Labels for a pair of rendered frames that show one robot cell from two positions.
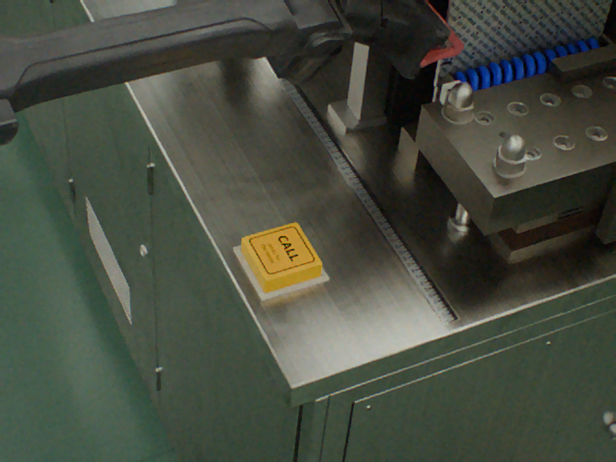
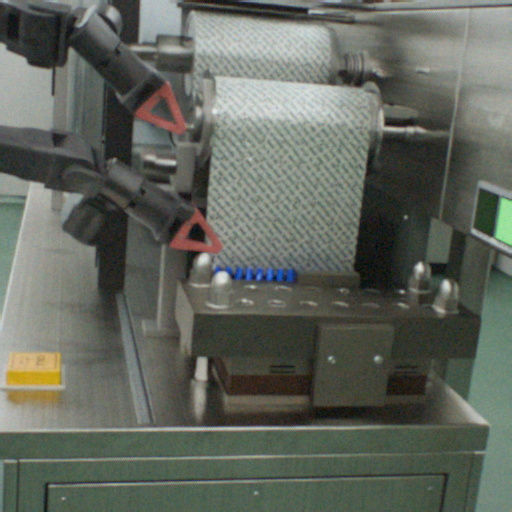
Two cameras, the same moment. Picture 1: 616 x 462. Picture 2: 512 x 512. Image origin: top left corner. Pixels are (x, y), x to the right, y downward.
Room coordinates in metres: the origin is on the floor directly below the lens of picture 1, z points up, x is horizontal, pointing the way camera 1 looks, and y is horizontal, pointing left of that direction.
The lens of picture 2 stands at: (-0.09, -0.54, 1.37)
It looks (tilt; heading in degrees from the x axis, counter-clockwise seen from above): 14 degrees down; 16
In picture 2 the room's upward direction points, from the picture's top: 5 degrees clockwise
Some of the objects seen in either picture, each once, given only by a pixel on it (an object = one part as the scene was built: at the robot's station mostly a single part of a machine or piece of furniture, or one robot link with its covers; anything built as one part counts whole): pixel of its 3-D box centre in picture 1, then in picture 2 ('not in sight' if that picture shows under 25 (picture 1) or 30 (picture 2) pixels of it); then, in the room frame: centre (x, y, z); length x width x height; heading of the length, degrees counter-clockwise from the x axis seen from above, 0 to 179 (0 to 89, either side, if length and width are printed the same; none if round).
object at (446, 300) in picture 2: not in sight; (447, 294); (1.09, -0.49, 1.05); 0.04 x 0.04 x 0.04
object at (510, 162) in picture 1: (512, 151); (221, 288); (0.94, -0.21, 1.05); 0.04 x 0.04 x 0.04
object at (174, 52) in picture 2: not in sight; (173, 53); (1.34, 0.04, 1.33); 0.06 x 0.06 x 0.06; 29
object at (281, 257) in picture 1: (280, 257); (34, 369); (0.88, 0.03, 0.91); 0.07 x 0.07 x 0.02; 29
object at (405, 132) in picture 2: not in sight; (387, 131); (1.27, -0.36, 1.25); 0.07 x 0.04 x 0.04; 119
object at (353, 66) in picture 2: not in sight; (345, 68); (1.49, -0.23, 1.33); 0.07 x 0.07 x 0.07; 29
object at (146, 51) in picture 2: not in sight; (138, 50); (1.31, 0.09, 1.33); 0.06 x 0.03 x 0.03; 119
